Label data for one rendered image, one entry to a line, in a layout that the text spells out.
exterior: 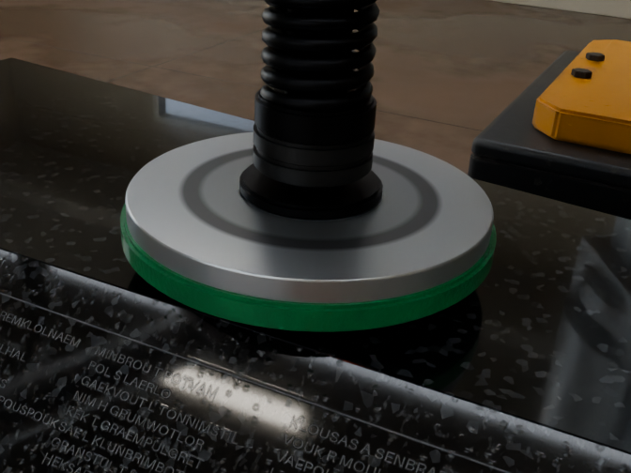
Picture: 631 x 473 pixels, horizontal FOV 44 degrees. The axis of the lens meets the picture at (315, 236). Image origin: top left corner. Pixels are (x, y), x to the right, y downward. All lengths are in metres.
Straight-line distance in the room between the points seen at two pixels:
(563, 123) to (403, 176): 0.54
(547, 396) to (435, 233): 0.10
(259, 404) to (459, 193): 0.17
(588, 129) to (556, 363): 0.62
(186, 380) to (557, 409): 0.19
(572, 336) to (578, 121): 0.59
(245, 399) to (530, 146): 0.65
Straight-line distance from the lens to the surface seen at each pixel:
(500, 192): 0.61
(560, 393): 0.40
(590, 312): 0.47
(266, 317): 0.37
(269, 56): 0.42
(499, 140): 0.99
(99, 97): 0.79
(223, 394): 0.41
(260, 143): 0.43
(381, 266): 0.38
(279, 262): 0.38
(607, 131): 1.00
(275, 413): 0.40
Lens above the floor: 1.05
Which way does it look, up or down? 27 degrees down
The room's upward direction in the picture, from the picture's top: 3 degrees clockwise
